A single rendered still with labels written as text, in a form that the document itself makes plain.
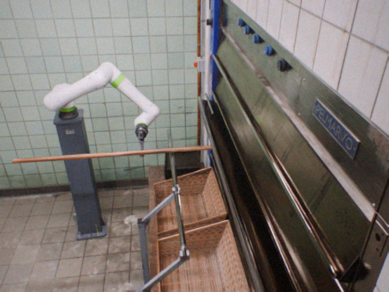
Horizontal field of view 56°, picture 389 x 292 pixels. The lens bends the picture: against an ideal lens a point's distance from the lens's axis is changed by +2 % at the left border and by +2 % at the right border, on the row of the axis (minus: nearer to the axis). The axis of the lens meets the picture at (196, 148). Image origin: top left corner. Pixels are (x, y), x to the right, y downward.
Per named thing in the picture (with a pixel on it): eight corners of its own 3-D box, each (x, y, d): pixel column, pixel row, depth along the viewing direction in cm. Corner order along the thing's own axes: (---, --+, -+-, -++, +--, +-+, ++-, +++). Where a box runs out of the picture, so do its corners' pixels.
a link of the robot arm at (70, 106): (53, 113, 270) (47, 88, 260) (62, 104, 283) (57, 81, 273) (70, 113, 269) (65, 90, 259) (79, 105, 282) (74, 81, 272)
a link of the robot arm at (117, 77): (92, 73, 252) (102, 62, 246) (98, 67, 263) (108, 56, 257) (113, 91, 257) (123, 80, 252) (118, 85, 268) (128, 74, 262)
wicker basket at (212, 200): (212, 192, 297) (213, 165, 283) (227, 243, 250) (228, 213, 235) (153, 198, 291) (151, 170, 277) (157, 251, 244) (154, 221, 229)
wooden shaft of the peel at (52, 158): (12, 164, 228) (11, 160, 226) (14, 161, 231) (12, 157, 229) (276, 145, 245) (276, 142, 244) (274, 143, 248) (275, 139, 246)
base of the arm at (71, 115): (61, 106, 295) (59, 99, 291) (80, 104, 297) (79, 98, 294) (57, 120, 273) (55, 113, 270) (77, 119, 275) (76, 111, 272)
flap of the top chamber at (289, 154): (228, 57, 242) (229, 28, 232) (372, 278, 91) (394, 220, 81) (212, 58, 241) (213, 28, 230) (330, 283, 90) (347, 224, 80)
